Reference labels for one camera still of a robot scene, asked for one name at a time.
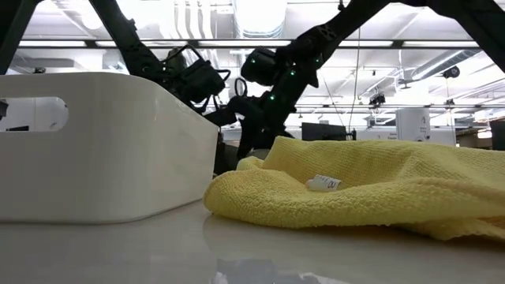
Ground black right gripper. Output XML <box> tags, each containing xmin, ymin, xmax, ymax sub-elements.
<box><xmin>238</xmin><ymin>84</ymin><xmax>297</xmax><ymax>159</ymax></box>

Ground white plastic bin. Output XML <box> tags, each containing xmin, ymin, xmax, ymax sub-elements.
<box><xmin>0</xmin><ymin>72</ymin><xmax>219</xmax><ymax>225</ymax></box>

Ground yellow microfiber towel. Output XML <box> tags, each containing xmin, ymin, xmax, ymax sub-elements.
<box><xmin>202</xmin><ymin>136</ymin><xmax>505</xmax><ymax>242</ymax></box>

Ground green cactus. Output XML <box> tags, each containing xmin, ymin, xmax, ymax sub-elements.
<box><xmin>165</xmin><ymin>47</ymin><xmax>189</xmax><ymax>74</ymax></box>

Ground black monitor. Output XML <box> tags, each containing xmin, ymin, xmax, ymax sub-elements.
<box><xmin>301</xmin><ymin>121</ymin><xmax>348</xmax><ymax>142</ymax></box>

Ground white kiosk pillar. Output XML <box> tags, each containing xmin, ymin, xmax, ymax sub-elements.
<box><xmin>395</xmin><ymin>108</ymin><xmax>432</xmax><ymax>142</ymax></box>

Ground black screen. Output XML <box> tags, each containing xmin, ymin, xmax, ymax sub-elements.
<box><xmin>490</xmin><ymin>120</ymin><xmax>505</xmax><ymax>151</ymax></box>

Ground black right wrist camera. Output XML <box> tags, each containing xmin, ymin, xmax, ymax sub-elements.
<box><xmin>226</xmin><ymin>96</ymin><xmax>253</xmax><ymax>119</ymax></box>

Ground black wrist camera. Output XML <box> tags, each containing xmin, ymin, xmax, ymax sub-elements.
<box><xmin>226</xmin><ymin>96</ymin><xmax>253</xmax><ymax>119</ymax></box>
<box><xmin>204</xmin><ymin>105</ymin><xmax>238</xmax><ymax>128</ymax></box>

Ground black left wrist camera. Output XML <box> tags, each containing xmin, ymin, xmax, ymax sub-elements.
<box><xmin>204</xmin><ymin>105</ymin><xmax>238</xmax><ymax>128</ymax></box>

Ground black horizontal rail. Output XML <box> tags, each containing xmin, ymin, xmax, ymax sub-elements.
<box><xmin>295</xmin><ymin>103</ymin><xmax>505</xmax><ymax>110</ymax></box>

